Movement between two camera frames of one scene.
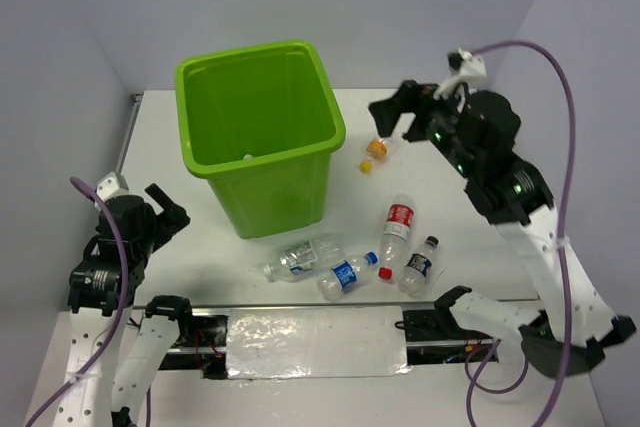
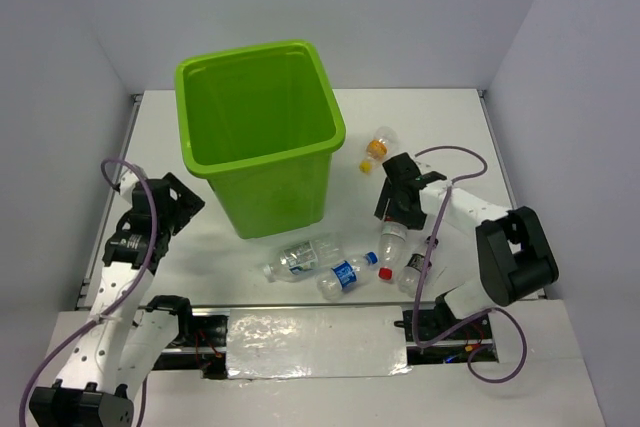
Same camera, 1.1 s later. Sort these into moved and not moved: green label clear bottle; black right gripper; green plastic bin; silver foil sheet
Moved: black right gripper
Not moved: silver foil sheet; green label clear bottle; green plastic bin
